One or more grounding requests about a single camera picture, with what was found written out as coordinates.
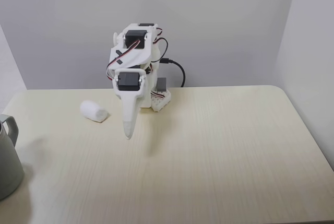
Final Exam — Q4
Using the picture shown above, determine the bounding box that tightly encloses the black usb cable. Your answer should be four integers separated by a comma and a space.
159, 57, 186, 88

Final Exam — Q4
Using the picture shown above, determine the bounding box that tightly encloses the grey-green metal cup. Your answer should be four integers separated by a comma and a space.
0, 115, 26, 201

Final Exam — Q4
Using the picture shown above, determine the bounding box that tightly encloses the grey table clamp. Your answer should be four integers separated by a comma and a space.
156, 77, 168, 92

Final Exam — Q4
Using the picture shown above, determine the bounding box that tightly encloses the white gauze dressing roll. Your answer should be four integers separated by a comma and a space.
80, 100, 109, 123

